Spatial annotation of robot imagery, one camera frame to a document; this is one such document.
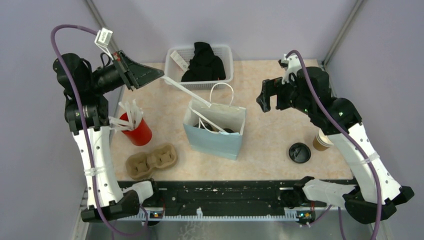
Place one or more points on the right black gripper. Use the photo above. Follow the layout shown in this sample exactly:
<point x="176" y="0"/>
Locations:
<point x="268" y="89"/>

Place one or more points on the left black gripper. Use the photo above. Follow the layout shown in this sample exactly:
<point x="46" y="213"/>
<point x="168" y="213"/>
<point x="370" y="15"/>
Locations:
<point x="137" y="75"/>

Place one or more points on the black coffee cup lid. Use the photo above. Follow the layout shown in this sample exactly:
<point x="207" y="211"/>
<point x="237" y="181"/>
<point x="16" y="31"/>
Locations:
<point x="228" y="130"/>

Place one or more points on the single white paper straw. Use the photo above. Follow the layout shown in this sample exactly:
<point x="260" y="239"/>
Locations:
<point x="189" y="92"/>

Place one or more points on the light blue paper bag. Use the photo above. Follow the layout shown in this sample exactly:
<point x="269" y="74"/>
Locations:
<point x="219" y="116"/>

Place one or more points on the stack of paper cups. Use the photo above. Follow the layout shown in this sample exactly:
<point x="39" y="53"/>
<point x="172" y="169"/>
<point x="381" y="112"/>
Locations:
<point x="321" y="142"/>

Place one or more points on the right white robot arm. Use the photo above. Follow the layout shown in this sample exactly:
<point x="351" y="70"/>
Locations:
<point x="376" y="194"/>

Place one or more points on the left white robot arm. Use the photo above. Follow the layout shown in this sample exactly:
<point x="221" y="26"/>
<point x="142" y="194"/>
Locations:
<point x="87" y="114"/>

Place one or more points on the white plastic basket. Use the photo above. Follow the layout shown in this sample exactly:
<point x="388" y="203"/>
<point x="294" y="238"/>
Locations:
<point x="173" y="71"/>

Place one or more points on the white paper packet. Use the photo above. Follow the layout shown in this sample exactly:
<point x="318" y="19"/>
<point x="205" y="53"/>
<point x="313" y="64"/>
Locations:
<point x="179" y="61"/>

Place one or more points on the red straw holder cup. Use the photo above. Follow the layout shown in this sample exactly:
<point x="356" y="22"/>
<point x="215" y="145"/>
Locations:
<point x="141" y="135"/>

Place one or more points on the black cloth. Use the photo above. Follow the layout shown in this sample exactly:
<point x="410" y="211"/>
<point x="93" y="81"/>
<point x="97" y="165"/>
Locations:
<point x="205" y="65"/>

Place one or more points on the brown pulp cup carrier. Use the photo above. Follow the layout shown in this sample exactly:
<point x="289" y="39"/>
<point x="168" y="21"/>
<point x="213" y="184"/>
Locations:
<point x="142" y="165"/>

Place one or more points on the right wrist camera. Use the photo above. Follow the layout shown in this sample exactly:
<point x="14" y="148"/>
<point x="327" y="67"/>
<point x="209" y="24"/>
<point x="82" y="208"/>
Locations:
<point x="291" y="64"/>

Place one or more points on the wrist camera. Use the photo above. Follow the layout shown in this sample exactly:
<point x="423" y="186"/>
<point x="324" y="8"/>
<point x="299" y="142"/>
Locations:
<point x="291" y="64"/>
<point x="102" y="41"/>

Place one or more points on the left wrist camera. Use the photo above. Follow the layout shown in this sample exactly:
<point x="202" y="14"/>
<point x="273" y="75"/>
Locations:
<point x="102" y="41"/>

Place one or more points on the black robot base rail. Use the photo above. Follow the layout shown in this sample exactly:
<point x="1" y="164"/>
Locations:
<point x="228" y="198"/>

